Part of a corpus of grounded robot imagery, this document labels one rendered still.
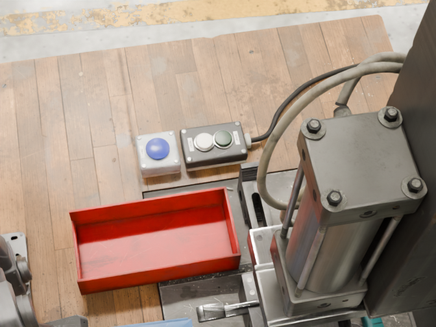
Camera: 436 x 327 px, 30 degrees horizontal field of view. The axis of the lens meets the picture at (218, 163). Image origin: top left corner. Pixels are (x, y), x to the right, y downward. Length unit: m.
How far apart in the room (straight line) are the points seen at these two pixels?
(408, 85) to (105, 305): 0.72
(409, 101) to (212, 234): 0.67
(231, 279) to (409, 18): 1.67
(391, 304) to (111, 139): 0.66
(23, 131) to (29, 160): 0.06
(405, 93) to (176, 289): 0.67
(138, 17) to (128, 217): 1.45
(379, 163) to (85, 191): 0.74
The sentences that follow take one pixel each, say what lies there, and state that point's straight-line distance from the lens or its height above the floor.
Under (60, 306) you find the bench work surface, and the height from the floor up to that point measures 0.90.
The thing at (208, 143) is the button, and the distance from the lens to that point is 1.36.
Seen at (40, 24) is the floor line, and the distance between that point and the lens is 2.71.
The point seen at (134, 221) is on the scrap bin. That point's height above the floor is 0.90.
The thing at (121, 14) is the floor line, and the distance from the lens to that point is 2.71.
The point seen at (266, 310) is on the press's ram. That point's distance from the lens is 0.99.
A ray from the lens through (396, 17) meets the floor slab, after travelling 2.80.
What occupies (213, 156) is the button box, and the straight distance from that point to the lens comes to 1.35.
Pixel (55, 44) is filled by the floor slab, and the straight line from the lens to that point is 2.66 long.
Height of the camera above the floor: 2.11
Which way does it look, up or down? 62 degrees down
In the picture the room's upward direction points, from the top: 5 degrees clockwise
